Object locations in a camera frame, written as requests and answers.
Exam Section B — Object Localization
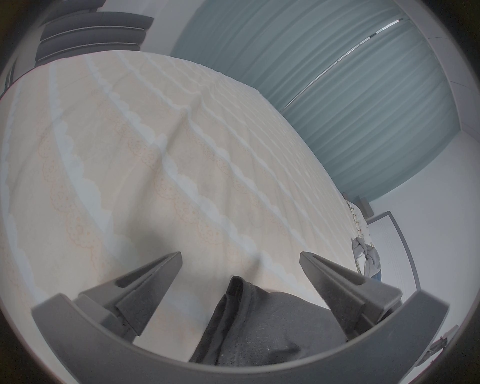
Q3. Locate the pile of clothes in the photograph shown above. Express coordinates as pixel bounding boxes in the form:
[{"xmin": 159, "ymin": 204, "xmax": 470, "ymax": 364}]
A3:
[{"xmin": 350, "ymin": 236, "xmax": 382, "ymax": 282}]

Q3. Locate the white printed pillow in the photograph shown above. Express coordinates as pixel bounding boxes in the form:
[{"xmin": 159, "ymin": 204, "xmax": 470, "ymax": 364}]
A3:
[{"xmin": 345, "ymin": 199, "xmax": 376, "ymax": 248}]

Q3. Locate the black chest of drawers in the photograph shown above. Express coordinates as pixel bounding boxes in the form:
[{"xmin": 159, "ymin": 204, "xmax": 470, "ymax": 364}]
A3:
[{"xmin": 35, "ymin": 0, "xmax": 154, "ymax": 62}]

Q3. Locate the bed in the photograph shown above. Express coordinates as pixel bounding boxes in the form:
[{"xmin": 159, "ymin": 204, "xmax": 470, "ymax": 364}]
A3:
[{"xmin": 0, "ymin": 50, "xmax": 420, "ymax": 362}]

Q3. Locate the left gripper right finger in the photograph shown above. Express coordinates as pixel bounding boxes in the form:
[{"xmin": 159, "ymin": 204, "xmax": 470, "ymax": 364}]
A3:
[{"xmin": 299, "ymin": 251, "xmax": 403, "ymax": 334}]

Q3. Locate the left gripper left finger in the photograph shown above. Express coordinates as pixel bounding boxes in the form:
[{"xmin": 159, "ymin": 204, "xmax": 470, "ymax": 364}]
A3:
[{"xmin": 77, "ymin": 251, "xmax": 183, "ymax": 337}]

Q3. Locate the black T-shirt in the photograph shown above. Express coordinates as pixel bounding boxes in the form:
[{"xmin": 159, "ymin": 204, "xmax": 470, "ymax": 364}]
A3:
[{"xmin": 189, "ymin": 275, "xmax": 347, "ymax": 366}]

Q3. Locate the grey bedside table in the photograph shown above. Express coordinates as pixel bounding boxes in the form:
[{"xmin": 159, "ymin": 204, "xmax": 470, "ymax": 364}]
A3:
[{"xmin": 354, "ymin": 195, "xmax": 374, "ymax": 218}]

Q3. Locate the blue-green curtain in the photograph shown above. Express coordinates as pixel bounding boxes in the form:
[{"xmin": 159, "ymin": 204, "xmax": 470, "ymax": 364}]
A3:
[{"xmin": 170, "ymin": 0, "xmax": 461, "ymax": 203}]

